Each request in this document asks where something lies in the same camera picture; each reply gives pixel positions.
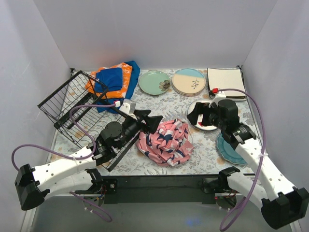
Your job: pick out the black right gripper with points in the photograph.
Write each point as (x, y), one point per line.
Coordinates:
(206, 116)

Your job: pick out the aluminium frame rail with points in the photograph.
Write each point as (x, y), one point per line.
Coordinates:
(66, 213)

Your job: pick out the mint green flower plate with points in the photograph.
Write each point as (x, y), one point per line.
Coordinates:
(154, 82)

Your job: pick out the pink navy patterned shorts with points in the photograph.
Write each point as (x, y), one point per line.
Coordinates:
(169, 145)

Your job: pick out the black wire dish rack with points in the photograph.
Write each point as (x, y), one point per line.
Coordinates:
(74, 128)

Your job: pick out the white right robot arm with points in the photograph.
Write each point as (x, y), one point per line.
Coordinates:
(279, 200)

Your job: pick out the blue and orange cloth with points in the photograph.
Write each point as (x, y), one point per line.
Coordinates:
(120, 79)

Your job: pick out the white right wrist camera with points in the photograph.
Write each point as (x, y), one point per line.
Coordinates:
(219, 95)

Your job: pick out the watermelon pattern round plate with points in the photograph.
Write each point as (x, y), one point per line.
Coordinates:
(200, 126)

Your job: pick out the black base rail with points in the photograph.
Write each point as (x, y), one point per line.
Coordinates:
(198, 188)

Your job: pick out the cream and pink plate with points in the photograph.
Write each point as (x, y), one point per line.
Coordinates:
(186, 94)

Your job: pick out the cream round plate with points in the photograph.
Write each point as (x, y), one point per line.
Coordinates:
(189, 80)

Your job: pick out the teal round plate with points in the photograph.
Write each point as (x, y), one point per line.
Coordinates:
(228, 153)

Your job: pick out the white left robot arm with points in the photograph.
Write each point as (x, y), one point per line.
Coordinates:
(78, 173)

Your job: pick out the floral table mat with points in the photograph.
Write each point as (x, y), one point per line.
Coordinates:
(205, 158)

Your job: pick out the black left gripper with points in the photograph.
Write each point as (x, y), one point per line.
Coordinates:
(141, 120)

